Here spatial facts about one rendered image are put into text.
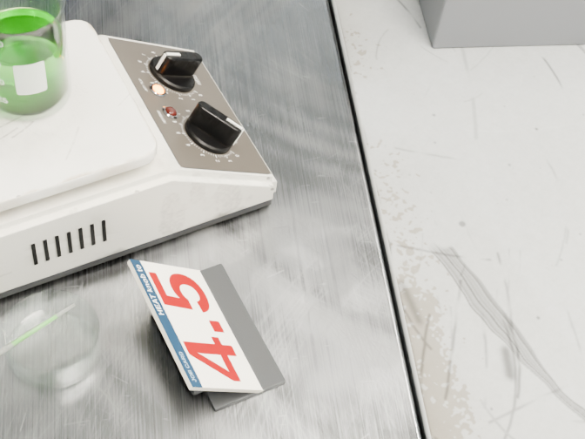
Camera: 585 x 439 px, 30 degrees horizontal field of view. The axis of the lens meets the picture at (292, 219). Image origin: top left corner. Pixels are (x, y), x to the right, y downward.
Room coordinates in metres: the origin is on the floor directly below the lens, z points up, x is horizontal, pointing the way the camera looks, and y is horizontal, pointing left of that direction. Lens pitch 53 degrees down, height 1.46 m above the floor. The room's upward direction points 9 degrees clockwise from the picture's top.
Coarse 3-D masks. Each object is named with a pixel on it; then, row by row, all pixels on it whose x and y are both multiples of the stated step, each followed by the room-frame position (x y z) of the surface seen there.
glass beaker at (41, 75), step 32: (0, 0) 0.44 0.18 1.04; (32, 0) 0.45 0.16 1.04; (64, 0) 0.43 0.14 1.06; (0, 32) 0.40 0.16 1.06; (32, 32) 0.40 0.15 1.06; (64, 32) 0.43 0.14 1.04; (0, 64) 0.40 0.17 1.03; (32, 64) 0.40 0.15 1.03; (64, 64) 0.42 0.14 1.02; (0, 96) 0.40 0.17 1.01; (32, 96) 0.40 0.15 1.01; (64, 96) 0.42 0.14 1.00
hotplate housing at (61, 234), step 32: (160, 160) 0.40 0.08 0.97; (64, 192) 0.37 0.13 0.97; (96, 192) 0.37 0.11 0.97; (128, 192) 0.38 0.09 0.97; (160, 192) 0.39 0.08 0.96; (192, 192) 0.40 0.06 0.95; (224, 192) 0.41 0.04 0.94; (256, 192) 0.42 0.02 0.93; (0, 224) 0.34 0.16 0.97; (32, 224) 0.35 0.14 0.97; (64, 224) 0.36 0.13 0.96; (96, 224) 0.37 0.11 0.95; (128, 224) 0.38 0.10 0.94; (160, 224) 0.39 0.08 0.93; (192, 224) 0.40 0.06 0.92; (0, 256) 0.33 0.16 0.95; (32, 256) 0.34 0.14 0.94; (64, 256) 0.35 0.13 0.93; (96, 256) 0.37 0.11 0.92; (0, 288) 0.33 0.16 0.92
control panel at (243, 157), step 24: (120, 48) 0.49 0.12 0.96; (144, 48) 0.51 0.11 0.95; (168, 48) 0.52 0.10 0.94; (144, 72) 0.48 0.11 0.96; (144, 96) 0.46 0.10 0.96; (168, 96) 0.47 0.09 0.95; (192, 96) 0.48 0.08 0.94; (216, 96) 0.49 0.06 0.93; (168, 120) 0.44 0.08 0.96; (168, 144) 0.42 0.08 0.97; (192, 144) 0.43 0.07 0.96; (240, 144) 0.45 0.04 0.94; (192, 168) 0.41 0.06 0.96; (216, 168) 0.42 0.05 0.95; (240, 168) 0.43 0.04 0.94; (264, 168) 0.44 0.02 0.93
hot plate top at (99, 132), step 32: (96, 32) 0.48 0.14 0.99; (96, 64) 0.45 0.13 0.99; (96, 96) 0.43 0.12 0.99; (128, 96) 0.43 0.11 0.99; (0, 128) 0.39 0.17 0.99; (32, 128) 0.40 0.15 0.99; (64, 128) 0.40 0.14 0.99; (96, 128) 0.40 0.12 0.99; (128, 128) 0.41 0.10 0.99; (0, 160) 0.37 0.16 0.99; (32, 160) 0.37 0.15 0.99; (64, 160) 0.38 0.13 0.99; (96, 160) 0.38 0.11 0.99; (128, 160) 0.38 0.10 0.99; (0, 192) 0.35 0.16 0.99; (32, 192) 0.35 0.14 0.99
